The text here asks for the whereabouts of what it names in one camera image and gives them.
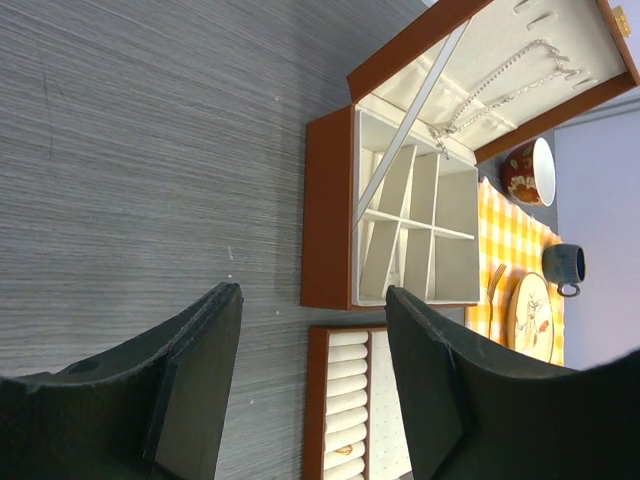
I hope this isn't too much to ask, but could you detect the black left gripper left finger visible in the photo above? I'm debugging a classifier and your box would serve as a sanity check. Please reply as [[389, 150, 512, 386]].
[[1, 282, 243, 479]]

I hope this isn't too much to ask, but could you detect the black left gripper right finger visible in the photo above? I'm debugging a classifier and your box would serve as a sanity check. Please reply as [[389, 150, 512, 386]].
[[385, 287, 639, 479]]

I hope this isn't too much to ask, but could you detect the brown jewelry tray insert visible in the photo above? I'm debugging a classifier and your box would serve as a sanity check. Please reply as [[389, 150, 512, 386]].
[[301, 324, 412, 479]]

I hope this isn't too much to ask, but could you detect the brown jewelry box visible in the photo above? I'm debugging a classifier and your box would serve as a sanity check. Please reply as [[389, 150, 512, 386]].
[[300, 0, 639, 311]]

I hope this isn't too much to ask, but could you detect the silver chain necklace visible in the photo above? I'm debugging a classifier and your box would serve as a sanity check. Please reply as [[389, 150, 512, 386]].
[[428, 38, 584, 161]]

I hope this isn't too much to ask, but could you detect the decorated ceramic plate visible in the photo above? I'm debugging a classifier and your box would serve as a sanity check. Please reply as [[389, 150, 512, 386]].
[[506, 273, 555, 363]]

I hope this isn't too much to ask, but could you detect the gold fork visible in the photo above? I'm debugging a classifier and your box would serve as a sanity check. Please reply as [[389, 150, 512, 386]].
[[487, 263, 507, 339]]

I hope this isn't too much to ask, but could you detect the dark blue mug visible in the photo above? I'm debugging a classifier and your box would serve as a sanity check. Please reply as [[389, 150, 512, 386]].
[[542, 243, 586, 298]]

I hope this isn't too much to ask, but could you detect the yellow checkered cloth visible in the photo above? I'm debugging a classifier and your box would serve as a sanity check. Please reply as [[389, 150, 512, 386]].
[[464, 177, 561, 345]]

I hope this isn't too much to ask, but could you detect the white ceramic bowl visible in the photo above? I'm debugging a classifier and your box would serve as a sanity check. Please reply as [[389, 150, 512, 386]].
[[501, 137, 556, 207]]

